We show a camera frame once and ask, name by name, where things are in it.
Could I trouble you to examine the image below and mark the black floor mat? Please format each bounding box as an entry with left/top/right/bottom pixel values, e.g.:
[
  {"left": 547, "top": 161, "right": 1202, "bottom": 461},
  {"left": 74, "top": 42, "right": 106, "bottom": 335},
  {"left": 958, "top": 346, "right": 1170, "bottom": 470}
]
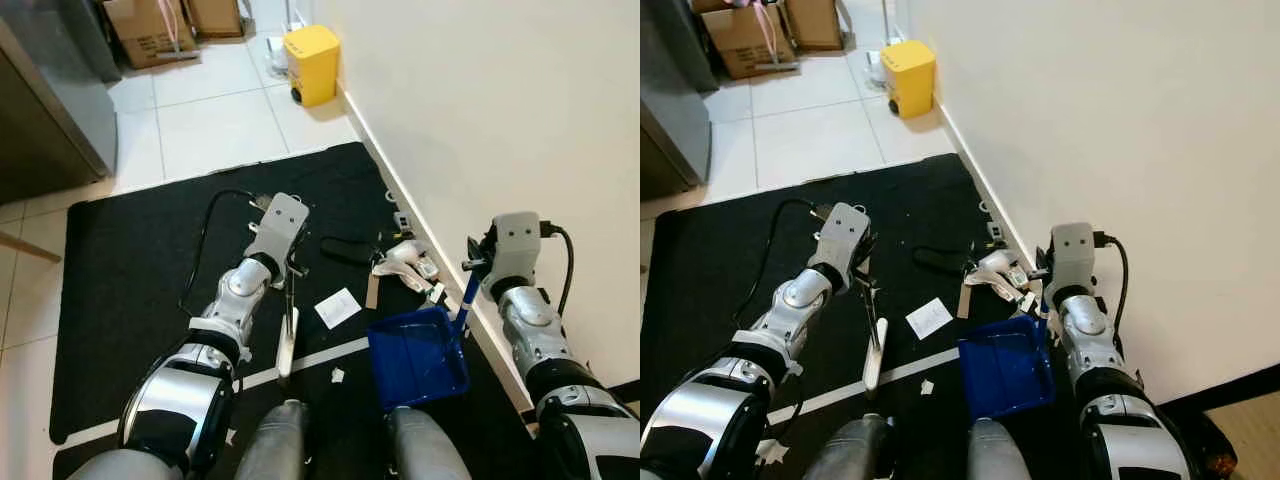
[
  {"left": 50, "top": 142, "right": 546, "bottom": 480},
  {"left": 640, "top": 152, "right": 1216, "bottom": 480}
]

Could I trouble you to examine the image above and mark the large brown cardboard box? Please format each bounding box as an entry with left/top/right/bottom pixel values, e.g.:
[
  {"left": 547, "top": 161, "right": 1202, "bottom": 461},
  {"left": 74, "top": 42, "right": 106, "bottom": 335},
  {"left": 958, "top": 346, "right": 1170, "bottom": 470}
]
[
  {"left": 103, "top": 0, "right": 199, "bottom": 70},
  {"left": 700, "top": 3, "right": 799, "bottom": 80}
]

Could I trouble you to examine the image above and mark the grey robot leg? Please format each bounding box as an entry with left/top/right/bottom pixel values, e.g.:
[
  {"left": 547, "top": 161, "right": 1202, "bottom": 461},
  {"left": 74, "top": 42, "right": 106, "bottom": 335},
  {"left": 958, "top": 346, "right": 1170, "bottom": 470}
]
[
  {"left": 800, "top": 412, "right": 897, "bottom": 480},
  {"left": 385, "top": 407, "right": 472, "bottom": 480},
  {"left": 233, "top": 400, "right": 309, "bottom": 480},
  {"left": 965, "top": 417, "right": 1037, "bottom": 480}
]

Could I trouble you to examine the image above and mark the white paper slip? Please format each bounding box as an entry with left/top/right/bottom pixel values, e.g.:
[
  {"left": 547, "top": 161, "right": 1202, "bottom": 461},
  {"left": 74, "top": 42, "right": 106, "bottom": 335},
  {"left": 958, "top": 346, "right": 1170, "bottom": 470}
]
[
  {"left": 905, "top": 297, "right": 954, "bottom": 341},
  {"left": 314, "top": 289, "right": 362, "bottom": 330}
]

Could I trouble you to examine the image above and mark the black oblong object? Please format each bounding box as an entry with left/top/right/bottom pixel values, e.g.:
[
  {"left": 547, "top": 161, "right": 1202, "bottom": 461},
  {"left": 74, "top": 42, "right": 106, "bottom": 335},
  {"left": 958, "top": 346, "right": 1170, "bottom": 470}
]
[
  {"left": 320, "top": 237, "right": 377, "bottom": 267},
  {"left": 912, "top": 246, "right": 967, "bottom": 277}
]

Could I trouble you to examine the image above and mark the yellow plastic bin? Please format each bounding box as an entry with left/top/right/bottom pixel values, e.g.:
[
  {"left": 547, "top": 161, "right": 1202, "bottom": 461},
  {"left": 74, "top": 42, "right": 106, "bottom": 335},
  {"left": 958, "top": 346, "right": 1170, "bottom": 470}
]
[
  {"left": 283, "top": 25, "right": 341, "bottom": 108},
  {"left": 880, "top": 40, "right": 938, "bottom": 119}
]

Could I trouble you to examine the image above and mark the brown wooden stick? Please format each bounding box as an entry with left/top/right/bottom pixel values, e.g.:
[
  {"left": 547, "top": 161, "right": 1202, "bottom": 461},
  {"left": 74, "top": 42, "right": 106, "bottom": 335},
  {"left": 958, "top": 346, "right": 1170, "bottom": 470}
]
[{"left": 0, "top": 231, "right": 62, "bottom": 264}]

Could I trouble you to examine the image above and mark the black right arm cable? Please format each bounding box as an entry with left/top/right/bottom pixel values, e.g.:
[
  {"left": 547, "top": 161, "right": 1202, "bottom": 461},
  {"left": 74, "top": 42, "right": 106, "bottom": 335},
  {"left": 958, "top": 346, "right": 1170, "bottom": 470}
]
[
  {"left": 540, "top": 224, "right": 576, "bottom": 317},
  {"left": 1095, "top": 232, "right": 1130, "bottom": 321}
]

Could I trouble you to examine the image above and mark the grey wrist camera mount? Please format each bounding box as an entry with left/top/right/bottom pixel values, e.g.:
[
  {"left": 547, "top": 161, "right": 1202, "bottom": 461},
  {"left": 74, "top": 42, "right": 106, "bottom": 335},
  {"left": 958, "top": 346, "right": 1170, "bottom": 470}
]
[
  {"left": 490, "top": 212, "right": 544, "bottom": 291},
  {"left": 815, "top": 202, "right": 874, "bottom": 270},
  {"left": 245, "top": 193, "right": 312, "bottom": 264},
  {"left": 1048, "top": 222, "right": 1099, "bottom": 294}
]

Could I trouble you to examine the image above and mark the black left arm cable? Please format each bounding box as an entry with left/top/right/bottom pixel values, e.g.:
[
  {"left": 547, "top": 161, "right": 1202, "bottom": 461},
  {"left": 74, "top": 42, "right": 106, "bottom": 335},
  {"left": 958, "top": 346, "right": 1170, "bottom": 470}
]
[
  {"left": 178, "top": 188, "right": 269, "bottom": 319},
  {"left": 735, "top": 198, "right": 831, "bottom": 331}
]

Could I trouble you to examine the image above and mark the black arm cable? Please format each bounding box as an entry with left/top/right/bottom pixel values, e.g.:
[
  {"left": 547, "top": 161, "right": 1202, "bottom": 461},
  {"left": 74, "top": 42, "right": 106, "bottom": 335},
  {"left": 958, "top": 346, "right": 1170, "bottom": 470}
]
[
  {"left": 735, "top": 198, "right": 831, "bottom": 331},
  {"left": 178, "top": 188, "right": 269, "bottom": 319},
  {"left": 1095, "top": 232, "right": 1130, "bottom": 321},
  {"left": 540, "top": 224, "right": 576, "bottom": 317}
]

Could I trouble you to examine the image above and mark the blue plastic dustpan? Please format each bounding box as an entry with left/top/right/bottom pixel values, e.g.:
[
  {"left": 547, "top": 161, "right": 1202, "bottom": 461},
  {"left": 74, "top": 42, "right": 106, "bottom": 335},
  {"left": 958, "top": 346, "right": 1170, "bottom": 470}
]
[
  {"left": 957, "top": 298, "right": 1057, "bottom": 419},
  {"left": 367, "top": 265, "right": 483, "bottom": 411}
]

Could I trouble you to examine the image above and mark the white brush with black handle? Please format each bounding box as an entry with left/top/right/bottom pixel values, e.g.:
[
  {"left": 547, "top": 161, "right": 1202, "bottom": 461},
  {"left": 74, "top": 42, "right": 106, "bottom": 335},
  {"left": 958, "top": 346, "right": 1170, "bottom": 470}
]
[
  {"left": 861, "top": 285, "right": 890, "bottom": 393},
  {"left": 276, "top": 278, "right": 300, "bottom": 381}
]

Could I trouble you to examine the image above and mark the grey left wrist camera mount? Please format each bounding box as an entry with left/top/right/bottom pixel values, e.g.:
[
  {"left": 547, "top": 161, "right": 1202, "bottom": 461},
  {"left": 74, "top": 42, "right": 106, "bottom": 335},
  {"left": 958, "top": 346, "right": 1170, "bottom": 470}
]
[
  {"left": 815, "top": 202, "right": 874, "bottom": 270},
  {"left": 245, "top": 193, "right": 312, "bottom": 264}
]

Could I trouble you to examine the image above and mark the grey robot right leg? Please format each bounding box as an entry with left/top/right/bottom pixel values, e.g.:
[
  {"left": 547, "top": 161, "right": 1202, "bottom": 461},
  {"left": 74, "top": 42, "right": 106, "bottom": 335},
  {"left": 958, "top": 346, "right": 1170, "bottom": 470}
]
[
  {"left": 965, "top": 417, "right": 1037, "bottom": 480},
  {"left": 385, "top": 407, "right": 472, "bottom": 480}
]

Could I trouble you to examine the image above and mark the small brown cardboard box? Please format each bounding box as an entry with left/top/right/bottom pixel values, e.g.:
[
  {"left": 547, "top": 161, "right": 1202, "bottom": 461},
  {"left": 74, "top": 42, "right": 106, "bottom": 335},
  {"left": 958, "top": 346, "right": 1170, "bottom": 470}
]
[
  {"left": 186, "top": 0, "right": 247, "bottom": 41},
  {"left": 783, "top": 0, "right": 847, "bottom": 53}
]

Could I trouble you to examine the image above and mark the white wrapper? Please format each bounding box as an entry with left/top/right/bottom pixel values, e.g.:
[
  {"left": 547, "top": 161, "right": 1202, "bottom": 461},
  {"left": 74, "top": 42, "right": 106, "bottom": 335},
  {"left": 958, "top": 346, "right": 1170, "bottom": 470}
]
[
  {"left": 965, "top": 265, "right": 1041, "bottom": 309},
  {"left": 372, "top": 255, "right": 447, "bottom": 301}
]

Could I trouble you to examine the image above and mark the grey robot left leg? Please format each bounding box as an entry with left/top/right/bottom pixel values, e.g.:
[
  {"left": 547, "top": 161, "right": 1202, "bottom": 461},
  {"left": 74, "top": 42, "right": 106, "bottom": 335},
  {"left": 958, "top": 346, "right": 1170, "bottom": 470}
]
[
  {"left": 233, "top": 400, "right": 309, "bottom": 480},
  {"left": 800, "top": 412, "right": 897, "bottom": 480}
]

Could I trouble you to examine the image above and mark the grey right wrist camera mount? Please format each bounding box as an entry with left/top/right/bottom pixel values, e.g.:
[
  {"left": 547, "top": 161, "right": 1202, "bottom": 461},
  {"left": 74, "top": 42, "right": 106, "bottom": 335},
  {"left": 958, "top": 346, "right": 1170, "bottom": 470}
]
[
  {"left": 1048, "top": 222, "right": 1099, "bottom": 294},
  {"left": 490, "top": 212, "right": 544, "bottom": 291}
]

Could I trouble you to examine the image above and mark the grey metal cabinet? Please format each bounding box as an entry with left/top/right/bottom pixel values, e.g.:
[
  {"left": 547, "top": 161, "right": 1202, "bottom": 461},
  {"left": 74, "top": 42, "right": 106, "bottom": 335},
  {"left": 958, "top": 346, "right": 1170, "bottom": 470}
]
[
  {"left": 640, "top": 0, "right": 722, "bottom": 198},
  {"left": 0, "top": 0, "right": 122, "bottom": 203}
]

